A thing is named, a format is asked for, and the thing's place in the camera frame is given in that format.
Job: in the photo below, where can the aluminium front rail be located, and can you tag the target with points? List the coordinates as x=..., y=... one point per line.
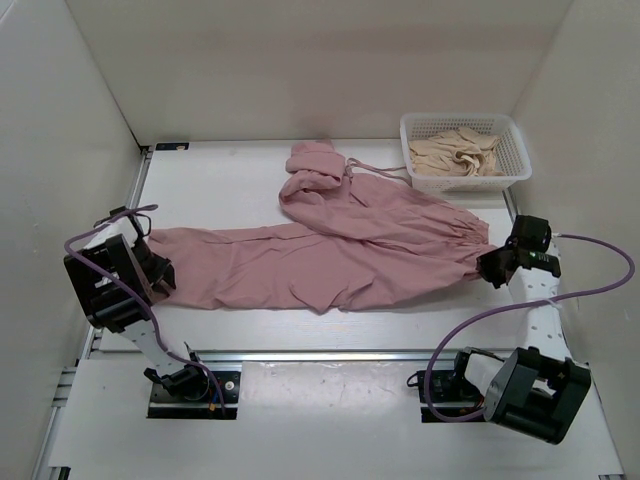
x=292, y=356

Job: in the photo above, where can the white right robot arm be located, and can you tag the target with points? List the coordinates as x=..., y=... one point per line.
x=538, y=390

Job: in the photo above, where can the white plastic basket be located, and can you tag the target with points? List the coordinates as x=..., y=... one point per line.
x=512, y=157

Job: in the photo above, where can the pink trousers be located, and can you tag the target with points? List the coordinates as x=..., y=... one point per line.
x=352, y=241

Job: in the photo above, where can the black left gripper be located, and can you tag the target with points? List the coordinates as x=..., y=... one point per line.
x=161, y=262

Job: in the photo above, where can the beige trousers in basket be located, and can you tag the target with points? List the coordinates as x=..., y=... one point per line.
x=455, y=153

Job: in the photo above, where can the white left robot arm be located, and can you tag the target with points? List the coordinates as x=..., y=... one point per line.
x=170, y=363

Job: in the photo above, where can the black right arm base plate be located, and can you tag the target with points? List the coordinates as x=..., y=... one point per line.
x=448, y=392

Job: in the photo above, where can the aluminium rail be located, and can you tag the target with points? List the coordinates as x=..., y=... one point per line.
x=107, y=279
x=292, y=356

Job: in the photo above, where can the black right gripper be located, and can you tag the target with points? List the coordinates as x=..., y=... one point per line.
x=486, y=269

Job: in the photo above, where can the black corner bracket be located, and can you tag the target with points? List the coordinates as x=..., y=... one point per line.
x=172, y=146

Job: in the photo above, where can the aluminium left rail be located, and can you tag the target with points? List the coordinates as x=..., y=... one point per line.
x=107, y=279

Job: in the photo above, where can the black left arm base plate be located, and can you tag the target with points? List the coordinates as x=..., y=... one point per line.
x=197, y=399

